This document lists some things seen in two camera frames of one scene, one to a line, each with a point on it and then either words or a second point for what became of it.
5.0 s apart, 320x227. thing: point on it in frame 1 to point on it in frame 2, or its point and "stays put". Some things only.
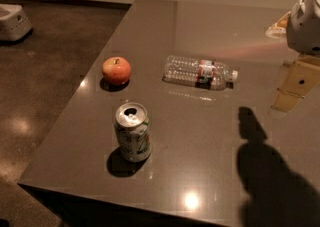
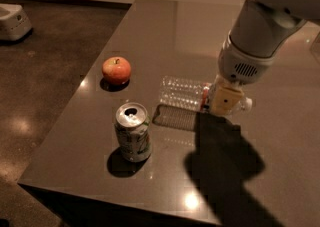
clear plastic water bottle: (198, 73) to (191, 93)
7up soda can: (133, 129) stays put
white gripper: (304, 29) to (237, 65)
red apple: (116, 70) stays put
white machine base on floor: (13, 22) stays put
